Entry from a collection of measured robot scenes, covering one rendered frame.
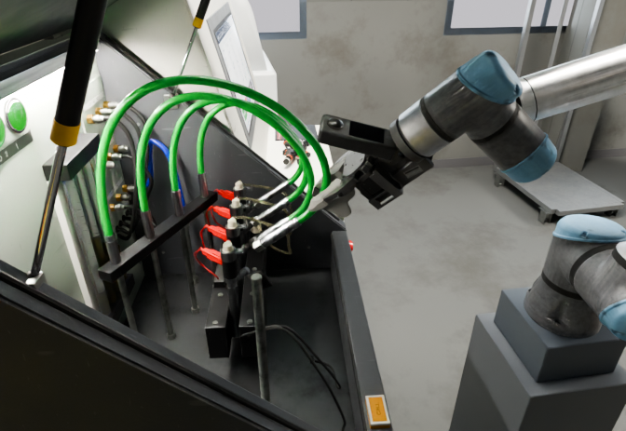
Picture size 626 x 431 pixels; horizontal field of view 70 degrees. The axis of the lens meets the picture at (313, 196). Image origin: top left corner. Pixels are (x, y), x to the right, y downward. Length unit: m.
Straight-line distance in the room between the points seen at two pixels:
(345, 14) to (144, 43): 2.38
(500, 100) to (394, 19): 2.83
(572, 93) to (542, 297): 0.45
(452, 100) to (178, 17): 0.64
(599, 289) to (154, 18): 0.99
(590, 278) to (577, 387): 0.29
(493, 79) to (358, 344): 0.52
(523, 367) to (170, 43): 1.03
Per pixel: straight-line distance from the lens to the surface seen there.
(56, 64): 0.84
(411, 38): 3.48
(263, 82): 2.38
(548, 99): 0.80
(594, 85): 0.83
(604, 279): 0.92
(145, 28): 1.07
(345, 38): 3.34
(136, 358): 0.50
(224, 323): 0.88
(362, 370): 0.84
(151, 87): 0.71
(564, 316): 1.07
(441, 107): 0.62
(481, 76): 0.60
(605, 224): 1.03
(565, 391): 1.12
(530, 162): 0.68
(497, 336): 1.17
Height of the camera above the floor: 1.58
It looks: 29 degrees down
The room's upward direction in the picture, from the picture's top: straight up
